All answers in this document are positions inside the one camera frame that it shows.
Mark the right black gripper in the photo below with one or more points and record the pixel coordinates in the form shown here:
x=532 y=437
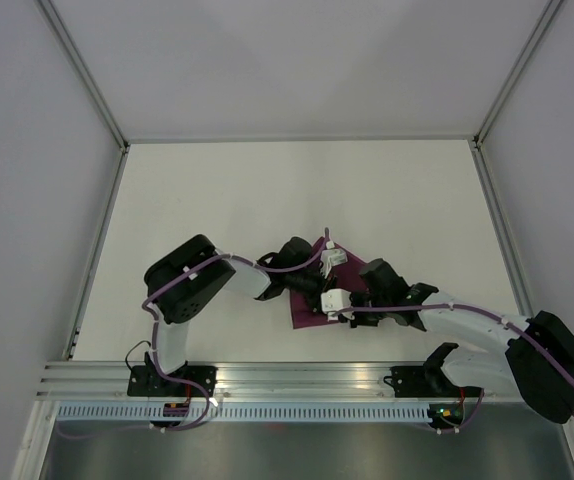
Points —
x=358 y=321

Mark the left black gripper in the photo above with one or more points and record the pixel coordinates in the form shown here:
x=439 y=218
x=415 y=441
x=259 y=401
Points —
x=314 y=301

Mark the purple cloth napkin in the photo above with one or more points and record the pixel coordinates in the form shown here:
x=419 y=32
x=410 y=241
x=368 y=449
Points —
x=347 y=274

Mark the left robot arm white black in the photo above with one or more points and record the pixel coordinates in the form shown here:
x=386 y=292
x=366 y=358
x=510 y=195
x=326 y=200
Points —
x=185 y=281

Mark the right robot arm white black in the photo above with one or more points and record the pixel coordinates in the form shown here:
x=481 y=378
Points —
x=484 y=351

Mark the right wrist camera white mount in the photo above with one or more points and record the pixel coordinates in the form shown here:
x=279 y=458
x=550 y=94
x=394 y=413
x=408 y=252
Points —
x=334 y=302

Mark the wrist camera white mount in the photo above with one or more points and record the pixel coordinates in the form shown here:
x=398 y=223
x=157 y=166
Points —
x=331 y=256
x=334 y=302

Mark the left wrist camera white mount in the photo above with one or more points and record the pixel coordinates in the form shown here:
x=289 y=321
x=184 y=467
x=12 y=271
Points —
x=331 y=256

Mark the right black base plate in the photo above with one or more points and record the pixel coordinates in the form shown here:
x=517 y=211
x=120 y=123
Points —
x=413 y=381

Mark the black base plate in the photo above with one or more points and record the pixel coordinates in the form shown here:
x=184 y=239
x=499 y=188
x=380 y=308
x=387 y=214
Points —
x=413 y=381
x=190 y=380

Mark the rear aluminium frame bar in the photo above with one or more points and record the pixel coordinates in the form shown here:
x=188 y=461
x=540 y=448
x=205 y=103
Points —
x=299 y=138

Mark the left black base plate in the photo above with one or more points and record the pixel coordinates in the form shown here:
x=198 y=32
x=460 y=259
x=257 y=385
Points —
x=190 y=380

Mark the left aluminium frame post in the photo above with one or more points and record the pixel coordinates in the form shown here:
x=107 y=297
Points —
x=67 y=43

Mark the aluminium frame post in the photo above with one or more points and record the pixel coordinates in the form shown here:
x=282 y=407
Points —
x=67 y=43
x=528 y=50

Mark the aluminium mounting rail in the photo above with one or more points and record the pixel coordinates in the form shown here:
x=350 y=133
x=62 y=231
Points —
x=236 y=382

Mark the white slotted cable duct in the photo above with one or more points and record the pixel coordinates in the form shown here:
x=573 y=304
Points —
x=316 y=412

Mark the right aluminium frame post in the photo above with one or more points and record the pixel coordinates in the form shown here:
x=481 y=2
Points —
x=528 y=50

